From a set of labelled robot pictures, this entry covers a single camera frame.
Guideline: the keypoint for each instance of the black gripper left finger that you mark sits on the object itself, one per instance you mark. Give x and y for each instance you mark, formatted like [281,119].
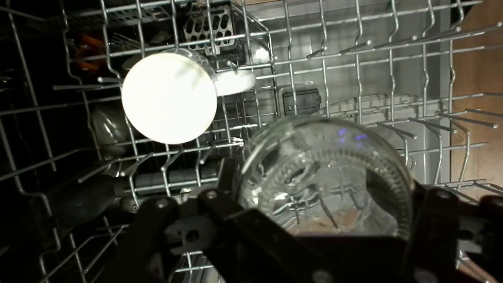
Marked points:
[157,252]

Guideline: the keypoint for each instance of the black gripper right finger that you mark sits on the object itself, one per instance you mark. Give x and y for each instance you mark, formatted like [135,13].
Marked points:
[440,241]

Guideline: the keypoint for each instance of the clear glass cup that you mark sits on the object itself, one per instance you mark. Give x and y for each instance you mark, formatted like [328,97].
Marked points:
[323,173]

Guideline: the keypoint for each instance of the white ceramic cup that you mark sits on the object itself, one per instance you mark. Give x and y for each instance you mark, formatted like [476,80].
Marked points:
[166,96]

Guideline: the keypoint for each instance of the grey dishwasher door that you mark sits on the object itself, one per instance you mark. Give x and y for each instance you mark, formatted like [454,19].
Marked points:
[339,79]

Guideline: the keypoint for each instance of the dark round glass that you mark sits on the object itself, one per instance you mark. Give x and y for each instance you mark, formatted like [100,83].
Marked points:
[106,127]

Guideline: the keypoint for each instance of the grey cutlery basket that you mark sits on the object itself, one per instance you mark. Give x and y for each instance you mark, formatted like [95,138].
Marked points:
[205,28]

